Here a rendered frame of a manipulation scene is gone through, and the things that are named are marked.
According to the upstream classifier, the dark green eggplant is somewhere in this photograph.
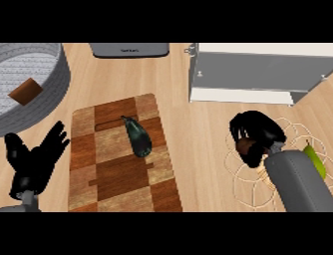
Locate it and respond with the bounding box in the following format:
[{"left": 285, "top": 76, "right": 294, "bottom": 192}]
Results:
[{"left": 120, "top": 115, "right": 154, "bottom": 158}]

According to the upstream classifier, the beige wire placemat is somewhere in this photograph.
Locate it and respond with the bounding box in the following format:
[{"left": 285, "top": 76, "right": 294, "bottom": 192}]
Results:
[{"left": 223, "top": 117, "right": 333, "bottom": 211}]

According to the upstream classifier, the grey round basket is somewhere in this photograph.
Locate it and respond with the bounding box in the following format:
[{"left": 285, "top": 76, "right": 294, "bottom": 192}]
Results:
[{"left": 0, "top": 43, "right": 72, "bottom": 138}]

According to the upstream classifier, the white and grey tiered shelf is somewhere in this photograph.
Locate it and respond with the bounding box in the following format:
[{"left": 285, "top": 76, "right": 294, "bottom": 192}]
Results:
[{"left": 182, "top": 43, "right": 333, "bottom": 107}]

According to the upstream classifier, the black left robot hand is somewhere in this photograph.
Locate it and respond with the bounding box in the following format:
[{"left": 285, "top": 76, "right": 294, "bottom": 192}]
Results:
[{"left": 3, "top": 121, "right": 72, "bottom": 201}]

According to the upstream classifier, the brown square block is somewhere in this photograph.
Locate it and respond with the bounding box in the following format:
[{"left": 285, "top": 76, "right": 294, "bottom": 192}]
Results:
[{"left": 7, "top": 78, "right": 44, "bottom": 107}]

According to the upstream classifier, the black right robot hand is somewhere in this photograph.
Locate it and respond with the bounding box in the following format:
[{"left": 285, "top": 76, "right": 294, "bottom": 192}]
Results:
[{"left": 228, "top": 111, "right": 288, "bottom": 169}]

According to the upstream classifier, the checkered wooden cutting board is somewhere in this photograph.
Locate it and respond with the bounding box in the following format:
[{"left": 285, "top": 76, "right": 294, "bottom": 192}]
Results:
[{"left": 67, "top": 93, "right": 183, "bottom": 213}]

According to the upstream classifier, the green pepper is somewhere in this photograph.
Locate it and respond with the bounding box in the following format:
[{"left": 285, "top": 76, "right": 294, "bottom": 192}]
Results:
[{"left": 300, "top": 138, "right": 328, "bottom": 180}]

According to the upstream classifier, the brown sweet potato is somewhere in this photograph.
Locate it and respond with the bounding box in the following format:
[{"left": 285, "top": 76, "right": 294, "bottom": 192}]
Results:
[{"left": 235, "top": 137, "right": 257, "bottom": 156}]

